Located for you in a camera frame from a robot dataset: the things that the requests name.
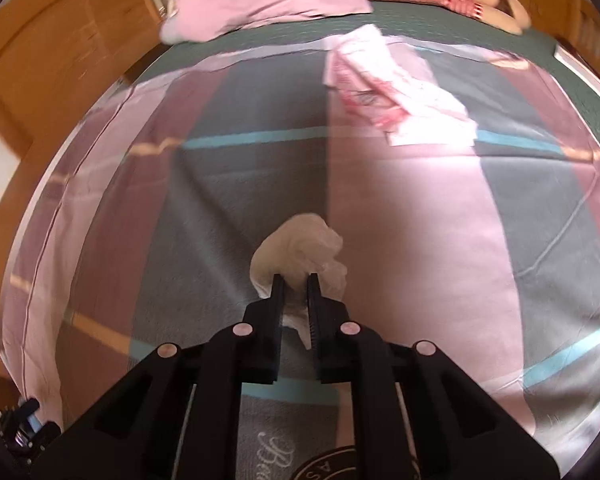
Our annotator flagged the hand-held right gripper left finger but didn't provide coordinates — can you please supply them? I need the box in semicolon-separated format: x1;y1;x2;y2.
30;273;287;480

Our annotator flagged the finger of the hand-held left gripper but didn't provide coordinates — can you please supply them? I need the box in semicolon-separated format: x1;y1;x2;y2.
0;398;62;464

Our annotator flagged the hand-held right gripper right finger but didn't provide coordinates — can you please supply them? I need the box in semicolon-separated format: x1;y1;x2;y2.
307;273;561;480

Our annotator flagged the white tissue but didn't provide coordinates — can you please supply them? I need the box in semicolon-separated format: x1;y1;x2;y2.
249;213;349;352

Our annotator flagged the pink white wrapper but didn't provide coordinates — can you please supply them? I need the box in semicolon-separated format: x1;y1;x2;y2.
324;24;481;147

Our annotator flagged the pink grey plaid blanket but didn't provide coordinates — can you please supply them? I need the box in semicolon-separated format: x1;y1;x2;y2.
0;34;600;480

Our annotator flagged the light blue bolster pillow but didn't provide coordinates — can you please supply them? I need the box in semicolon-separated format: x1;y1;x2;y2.
159;14;193;44

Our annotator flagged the green textured bed mat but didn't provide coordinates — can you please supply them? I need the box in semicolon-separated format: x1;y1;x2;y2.
124;0;581;87

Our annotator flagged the flat white board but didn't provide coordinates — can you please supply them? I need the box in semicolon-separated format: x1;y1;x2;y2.
554;44;600;113

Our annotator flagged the wooden bunk bed frame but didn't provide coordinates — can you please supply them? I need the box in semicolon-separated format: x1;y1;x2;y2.
0;0;600;402

